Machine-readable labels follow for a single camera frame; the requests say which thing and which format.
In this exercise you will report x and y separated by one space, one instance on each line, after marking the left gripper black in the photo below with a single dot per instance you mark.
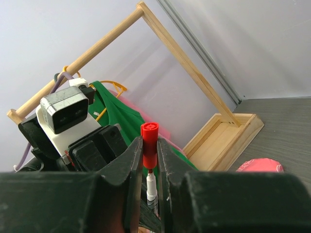
86 146

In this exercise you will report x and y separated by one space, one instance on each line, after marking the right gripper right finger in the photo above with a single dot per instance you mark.
193 201

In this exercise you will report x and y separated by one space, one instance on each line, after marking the short white pen red tip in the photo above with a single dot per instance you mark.
152 199

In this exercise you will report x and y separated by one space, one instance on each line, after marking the wooden rack base tray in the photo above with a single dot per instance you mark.
219 144

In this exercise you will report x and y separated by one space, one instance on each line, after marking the green garment on hanger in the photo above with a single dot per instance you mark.
107 109

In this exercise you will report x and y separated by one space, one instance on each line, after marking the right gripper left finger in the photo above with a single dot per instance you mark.
106 201

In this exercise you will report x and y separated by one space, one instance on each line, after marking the grey-blue hanger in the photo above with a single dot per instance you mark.
58 78

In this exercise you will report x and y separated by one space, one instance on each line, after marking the aluminium corner profile left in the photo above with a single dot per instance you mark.
199 49

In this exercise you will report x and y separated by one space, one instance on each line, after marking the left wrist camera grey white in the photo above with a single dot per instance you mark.
64 117

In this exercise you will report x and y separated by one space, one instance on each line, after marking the wooden clothes rack frame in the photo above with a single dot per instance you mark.
39 37

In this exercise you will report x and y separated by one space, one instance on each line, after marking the red pen cap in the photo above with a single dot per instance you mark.
149 133

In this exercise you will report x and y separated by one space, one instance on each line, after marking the coral patterned cloth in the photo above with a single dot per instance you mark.
261 165

